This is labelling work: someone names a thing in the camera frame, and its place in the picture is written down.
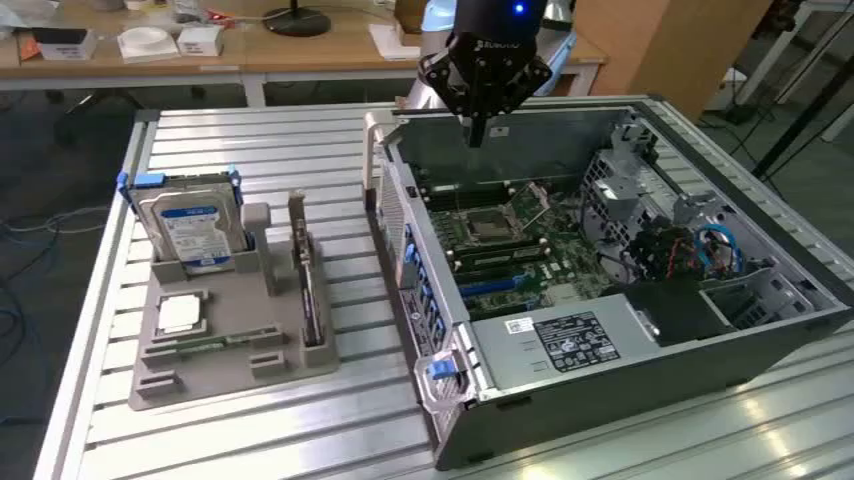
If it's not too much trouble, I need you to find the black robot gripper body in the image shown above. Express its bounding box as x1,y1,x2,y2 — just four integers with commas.
445,0,543,119

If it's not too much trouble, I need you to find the green graphics card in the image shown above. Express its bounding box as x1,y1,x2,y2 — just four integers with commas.
287,189,332,349

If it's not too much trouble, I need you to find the white paper box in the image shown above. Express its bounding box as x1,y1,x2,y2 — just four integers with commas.
367,24,423,62

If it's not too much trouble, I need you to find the wooden cabinet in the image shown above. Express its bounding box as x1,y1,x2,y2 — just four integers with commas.
573,0,775,121

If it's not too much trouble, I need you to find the wooden desk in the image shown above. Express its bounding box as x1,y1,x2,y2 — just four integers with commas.
0,19,610,109

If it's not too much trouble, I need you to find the metal socket cover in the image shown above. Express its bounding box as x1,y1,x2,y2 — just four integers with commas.
510,180,555,214

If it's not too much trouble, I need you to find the black lamp base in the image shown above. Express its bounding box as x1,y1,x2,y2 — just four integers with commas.
262,0,332,37

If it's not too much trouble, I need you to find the grey metal disk bay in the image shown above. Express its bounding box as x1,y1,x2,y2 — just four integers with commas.
577,147,675,246

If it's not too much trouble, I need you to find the CPU socket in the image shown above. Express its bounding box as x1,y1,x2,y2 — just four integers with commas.
463,204,526,246

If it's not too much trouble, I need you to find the green motherboard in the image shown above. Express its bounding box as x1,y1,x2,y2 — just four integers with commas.
410,169,642,321

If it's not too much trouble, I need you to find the installed dark RAM stick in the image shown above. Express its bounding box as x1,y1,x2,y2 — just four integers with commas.
457,244,546,266

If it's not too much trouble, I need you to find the white cardboard box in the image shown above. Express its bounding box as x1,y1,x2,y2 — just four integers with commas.
178,25,226,57

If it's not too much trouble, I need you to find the black tripod stand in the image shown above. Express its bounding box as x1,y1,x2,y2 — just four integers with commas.
723,0,854,181

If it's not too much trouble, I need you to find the blue expansion slot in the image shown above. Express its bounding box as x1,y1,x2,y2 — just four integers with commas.
458,277,529,297

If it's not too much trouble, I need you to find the white square dish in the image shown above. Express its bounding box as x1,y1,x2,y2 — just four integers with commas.
118,27,180,65

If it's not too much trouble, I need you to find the hard disk with blue carrier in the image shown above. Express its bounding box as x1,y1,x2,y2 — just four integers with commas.
116,167,259,275

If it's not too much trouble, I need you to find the black plastic shroud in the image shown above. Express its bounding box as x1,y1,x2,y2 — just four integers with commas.
626,279,735,347

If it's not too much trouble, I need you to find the black chair base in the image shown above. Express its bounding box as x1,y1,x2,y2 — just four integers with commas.
50,89,146,146

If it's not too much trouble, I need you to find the black and white box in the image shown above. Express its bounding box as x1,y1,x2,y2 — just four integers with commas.
31,27,99,62

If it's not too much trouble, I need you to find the silver power supply unit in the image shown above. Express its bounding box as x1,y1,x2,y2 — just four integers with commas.
466,293,662,394

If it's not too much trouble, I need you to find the grey parts rack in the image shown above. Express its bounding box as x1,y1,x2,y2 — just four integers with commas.
126,202,343,412

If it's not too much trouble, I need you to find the small grey disk bay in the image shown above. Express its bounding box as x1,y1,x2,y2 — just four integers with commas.
699,269,835,331

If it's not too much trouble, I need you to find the silver CPU chip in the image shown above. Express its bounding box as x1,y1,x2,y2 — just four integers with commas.
154,294,206,335

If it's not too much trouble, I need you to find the green RAM stick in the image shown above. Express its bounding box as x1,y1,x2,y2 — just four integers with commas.
174,333,268,354

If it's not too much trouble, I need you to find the black open PC case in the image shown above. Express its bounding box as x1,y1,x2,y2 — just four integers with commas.
359,97,854,472

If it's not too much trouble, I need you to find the red and black wire bundle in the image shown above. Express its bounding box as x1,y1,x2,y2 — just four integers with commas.
633,227,702,281

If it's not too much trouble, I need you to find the blue wire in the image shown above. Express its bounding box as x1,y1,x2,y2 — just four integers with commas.
693,224,746,274

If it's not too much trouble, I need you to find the grey floor cable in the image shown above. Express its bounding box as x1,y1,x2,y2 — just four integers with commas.
0,207,108,236

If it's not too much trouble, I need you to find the blue floor cable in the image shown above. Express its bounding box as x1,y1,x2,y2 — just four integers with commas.
0,219,62,426

